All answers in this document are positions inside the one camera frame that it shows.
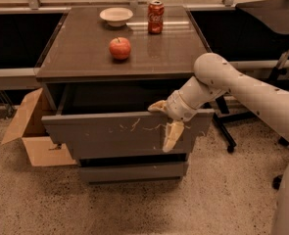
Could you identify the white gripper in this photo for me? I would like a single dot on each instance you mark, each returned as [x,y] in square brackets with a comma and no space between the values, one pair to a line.
[177,107]

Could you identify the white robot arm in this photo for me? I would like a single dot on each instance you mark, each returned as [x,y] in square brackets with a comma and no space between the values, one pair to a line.
[214,76]

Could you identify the black rolling stand base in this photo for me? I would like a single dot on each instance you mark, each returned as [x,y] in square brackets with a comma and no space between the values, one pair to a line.
[228,117]

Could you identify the grey bottom drawer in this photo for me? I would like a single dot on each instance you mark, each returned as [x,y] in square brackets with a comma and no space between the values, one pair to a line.
[133,172]

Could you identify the grey drawer cabinet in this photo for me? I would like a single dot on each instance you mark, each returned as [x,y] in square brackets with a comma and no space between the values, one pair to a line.
[80,53]

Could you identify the red apple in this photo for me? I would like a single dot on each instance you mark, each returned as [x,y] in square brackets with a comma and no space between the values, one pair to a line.
[120,48]

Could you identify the red cola can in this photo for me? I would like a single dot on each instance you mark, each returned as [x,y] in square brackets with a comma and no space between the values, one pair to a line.
[155,17]

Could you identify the white ceramic bowl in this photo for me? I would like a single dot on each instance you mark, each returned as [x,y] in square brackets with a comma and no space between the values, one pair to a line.
[116,17]

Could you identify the open cardboard box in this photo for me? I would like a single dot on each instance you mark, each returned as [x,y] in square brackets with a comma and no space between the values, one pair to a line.
[27,126]

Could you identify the grey top drawer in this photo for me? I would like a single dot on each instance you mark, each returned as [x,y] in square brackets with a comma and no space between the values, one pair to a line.
[110,119]

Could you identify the grey drawer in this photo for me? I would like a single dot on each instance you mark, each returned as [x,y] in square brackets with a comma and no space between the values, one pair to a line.
[133,172]
[110,119]

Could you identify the black office chair base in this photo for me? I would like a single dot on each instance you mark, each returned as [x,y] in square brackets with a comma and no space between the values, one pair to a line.
[276,181]

